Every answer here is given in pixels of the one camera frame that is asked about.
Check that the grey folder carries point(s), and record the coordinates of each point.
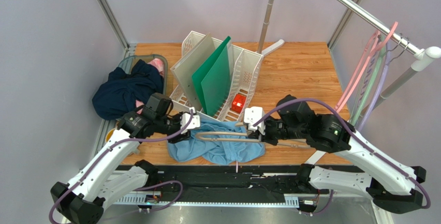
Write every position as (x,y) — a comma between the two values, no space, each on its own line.
(196,49)

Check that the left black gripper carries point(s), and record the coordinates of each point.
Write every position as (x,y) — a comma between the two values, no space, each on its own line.
(180,137)

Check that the pink garment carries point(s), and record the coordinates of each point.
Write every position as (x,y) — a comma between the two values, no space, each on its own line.
(159,65)

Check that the green plastic hanger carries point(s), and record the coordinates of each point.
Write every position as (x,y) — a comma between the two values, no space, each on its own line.
(365,86)

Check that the purple plastic hanger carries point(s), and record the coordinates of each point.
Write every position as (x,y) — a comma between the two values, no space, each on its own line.
(386,55)

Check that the yellow inside mug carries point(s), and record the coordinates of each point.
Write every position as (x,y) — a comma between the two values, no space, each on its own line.
(109,134)

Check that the light blue shorts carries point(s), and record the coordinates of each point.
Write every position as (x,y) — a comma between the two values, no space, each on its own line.
(221,153)

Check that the white file organizer rack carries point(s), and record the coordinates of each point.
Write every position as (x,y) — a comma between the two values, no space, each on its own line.
(244,71)

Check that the navy blue garment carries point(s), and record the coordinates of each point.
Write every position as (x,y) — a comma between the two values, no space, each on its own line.
(101,100)

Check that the green folder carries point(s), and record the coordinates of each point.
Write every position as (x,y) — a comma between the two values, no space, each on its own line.
(213,79)

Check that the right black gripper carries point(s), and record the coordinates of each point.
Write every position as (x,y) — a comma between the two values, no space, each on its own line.
(256,135)

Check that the grey laundry basket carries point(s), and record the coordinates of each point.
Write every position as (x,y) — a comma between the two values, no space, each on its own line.
(136,80)

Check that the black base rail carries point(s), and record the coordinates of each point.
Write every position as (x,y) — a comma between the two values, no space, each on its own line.
(228,184)

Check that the beige wooden hanger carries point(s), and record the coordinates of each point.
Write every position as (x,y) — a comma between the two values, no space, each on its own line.
(223,136)

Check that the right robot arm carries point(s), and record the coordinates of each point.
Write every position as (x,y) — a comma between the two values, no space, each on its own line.
(391,185)

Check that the pink plastic hanger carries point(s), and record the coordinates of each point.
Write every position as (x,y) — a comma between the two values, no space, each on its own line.
(372,46)

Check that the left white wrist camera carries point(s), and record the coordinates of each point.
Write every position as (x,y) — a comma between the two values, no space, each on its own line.
(190,120)

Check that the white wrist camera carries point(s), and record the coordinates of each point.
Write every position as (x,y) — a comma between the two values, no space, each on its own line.
(251,116)
(190,120)

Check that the red cube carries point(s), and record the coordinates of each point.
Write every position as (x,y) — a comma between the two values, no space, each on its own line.
(238,103)

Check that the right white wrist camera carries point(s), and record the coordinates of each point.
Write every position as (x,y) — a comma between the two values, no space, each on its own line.
(251,116)

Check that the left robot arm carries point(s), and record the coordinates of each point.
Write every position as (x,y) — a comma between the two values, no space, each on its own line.
(85,197)

